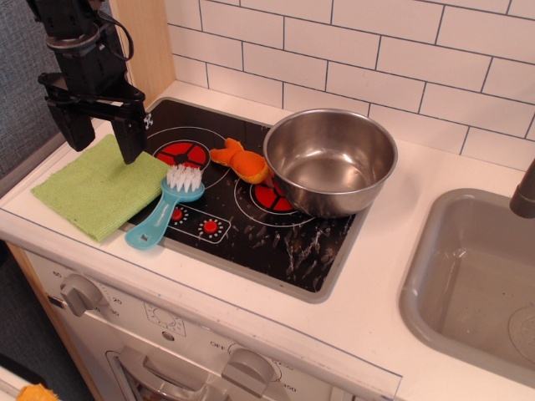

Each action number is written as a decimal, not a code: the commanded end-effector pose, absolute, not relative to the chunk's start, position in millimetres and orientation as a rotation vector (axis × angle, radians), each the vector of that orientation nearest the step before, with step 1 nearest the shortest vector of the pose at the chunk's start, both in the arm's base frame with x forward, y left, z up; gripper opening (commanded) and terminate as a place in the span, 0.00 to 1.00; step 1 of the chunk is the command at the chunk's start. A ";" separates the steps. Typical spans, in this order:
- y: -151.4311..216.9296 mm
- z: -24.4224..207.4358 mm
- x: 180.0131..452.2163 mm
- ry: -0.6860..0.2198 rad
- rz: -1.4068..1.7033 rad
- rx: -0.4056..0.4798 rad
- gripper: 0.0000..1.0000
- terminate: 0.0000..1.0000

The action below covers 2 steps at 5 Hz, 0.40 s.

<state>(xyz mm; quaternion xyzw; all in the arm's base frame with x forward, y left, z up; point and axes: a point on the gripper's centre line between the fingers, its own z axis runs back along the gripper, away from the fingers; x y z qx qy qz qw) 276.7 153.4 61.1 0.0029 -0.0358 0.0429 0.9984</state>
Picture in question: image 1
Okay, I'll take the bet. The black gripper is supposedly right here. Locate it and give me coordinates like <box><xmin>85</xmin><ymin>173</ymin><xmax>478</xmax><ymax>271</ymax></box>
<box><xmin>38</xmin><ymin>18</ymin><xmax>147</xmax><ymax>165</ymax></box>

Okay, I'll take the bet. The stainless steel pot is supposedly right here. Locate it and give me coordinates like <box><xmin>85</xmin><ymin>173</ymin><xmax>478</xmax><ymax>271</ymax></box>
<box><xmin>262</xmin><ymin>109</ymin><xmax>398</xmax><ymax>218</ymax></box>

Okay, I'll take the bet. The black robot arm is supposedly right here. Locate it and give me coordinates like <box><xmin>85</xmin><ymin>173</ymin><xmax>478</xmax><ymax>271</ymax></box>
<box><xmin>28</xmin><ymin>1</ymin><xmax>147</xmax><ymax>164</ymax></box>

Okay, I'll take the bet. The green cloth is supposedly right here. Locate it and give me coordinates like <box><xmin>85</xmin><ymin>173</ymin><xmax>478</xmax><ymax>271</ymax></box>
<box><xmin>32</xmin><ymin>135</ymin><xmax>169</xmax><ymax>242</ymax></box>

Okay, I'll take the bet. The wooden side panel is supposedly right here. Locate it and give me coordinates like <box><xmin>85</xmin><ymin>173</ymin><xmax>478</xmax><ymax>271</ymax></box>
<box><xmin>110</xmin><ymin>0</ymin><xmax>176</xmax><ymax>107</ymax></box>

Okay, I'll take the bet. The blue dish brush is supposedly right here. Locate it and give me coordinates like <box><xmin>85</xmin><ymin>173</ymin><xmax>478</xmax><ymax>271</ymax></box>
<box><xmin>125</xmin><ymin>165</ymin><xmax>205</xmax><ymax>250</ymax></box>

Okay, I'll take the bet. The orange plush toy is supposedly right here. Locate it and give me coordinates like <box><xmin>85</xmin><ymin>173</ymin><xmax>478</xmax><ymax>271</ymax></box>
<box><xmin>209</xmin><ymin>138</ymin><xmax>271</xmax><ymax>185</ymax></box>

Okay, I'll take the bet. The black toy stovetop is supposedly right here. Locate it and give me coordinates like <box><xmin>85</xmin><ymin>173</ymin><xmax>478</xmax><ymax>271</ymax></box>
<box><xmin>146</xmin><ymin>99</ymin><xmax>368</xmax><ymax>303</ymax></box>

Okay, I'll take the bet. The grey left oven knob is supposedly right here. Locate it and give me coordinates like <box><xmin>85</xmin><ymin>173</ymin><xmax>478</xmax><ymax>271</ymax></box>
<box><xmin>60</xmin><ymin>274</ymin><xmax>103</xmax><ymax>317</ymax></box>

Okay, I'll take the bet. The grey oven knob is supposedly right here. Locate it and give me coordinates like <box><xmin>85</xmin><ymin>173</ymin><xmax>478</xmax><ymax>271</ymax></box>
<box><xmin>60</xmin><ymin>274</ymin><xmax>103</xmax><ymax>317</ymax></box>
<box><xmin>222</xmin><ymin>348</ymin><xmax>275</xmax><ymax>398</ymax></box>

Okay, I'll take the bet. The white toy oven front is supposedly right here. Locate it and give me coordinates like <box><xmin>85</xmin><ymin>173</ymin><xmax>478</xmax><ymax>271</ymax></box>
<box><xmin>27</xmin><ymin>252</ymin><xmax>400</xmax><ymax>400</ymax></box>

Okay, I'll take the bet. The orange object at corner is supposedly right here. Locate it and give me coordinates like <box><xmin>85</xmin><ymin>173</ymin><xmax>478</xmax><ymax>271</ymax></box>
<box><xmin>16</xmin><ymin>383</ymin><xmax>59</xmax><ymax>401</ymax></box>

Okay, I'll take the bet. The grey right oven knob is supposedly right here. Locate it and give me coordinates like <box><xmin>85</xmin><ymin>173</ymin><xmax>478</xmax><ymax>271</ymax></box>
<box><xmin>222</xmin><ymin>348</ymin><xmax>275</xmax><ymax>398</ymax></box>

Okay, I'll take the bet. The grey sink basin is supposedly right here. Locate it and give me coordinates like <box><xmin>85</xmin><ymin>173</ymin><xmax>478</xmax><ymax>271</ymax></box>
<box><xmin>400</xmin><ymin>188</ymin><xmax>534</xmax><ymax>387</ymax></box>

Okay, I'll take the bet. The grey faucet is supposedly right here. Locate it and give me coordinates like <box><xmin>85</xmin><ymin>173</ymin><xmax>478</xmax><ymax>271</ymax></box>
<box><xmin>509</xmin><ymin>160</ymin><xmax>535</xmax><ymax>219</ymax></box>

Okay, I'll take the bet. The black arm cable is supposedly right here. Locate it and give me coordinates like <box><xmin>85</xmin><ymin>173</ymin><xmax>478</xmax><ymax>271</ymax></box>
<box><xmin>98</xmin><ymin>10</ymin><xmax>135</xmax><ymax>63</ymax></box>

